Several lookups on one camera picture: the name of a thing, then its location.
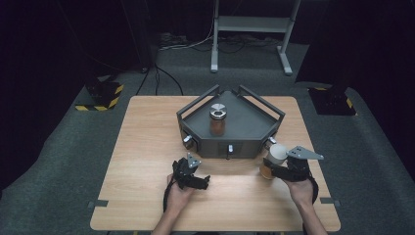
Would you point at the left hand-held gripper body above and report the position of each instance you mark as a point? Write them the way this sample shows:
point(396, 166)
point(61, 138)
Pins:
point(182, 173)

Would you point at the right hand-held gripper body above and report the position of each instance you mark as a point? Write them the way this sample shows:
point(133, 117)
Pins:
point(298, 169)

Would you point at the tall white-lidded orange jar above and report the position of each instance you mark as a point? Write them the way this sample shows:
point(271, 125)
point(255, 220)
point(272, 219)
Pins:
point(275, 155)

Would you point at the black corner rack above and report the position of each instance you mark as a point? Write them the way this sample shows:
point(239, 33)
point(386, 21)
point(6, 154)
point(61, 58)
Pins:
point(244, 124)

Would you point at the small silver-lidded glass jar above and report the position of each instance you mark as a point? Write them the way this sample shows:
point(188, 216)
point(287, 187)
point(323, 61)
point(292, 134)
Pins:
point(218, 122)

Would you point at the person's right hand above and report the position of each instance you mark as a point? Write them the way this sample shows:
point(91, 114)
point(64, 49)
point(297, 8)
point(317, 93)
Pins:
point(300, 192)

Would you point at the person's left hand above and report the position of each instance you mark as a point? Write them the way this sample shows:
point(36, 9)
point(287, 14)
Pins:
point(179, 197)

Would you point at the grey tape strip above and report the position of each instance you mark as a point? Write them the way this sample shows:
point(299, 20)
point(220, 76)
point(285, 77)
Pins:
point(98, 203)
point(329, 201)

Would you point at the black yellow striped stand base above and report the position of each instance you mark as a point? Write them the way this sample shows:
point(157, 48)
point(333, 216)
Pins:
point(102, 94)
point(332, 101)

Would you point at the grey metal stand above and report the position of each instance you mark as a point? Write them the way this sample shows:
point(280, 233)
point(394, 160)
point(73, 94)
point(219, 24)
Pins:
point(253, 24)

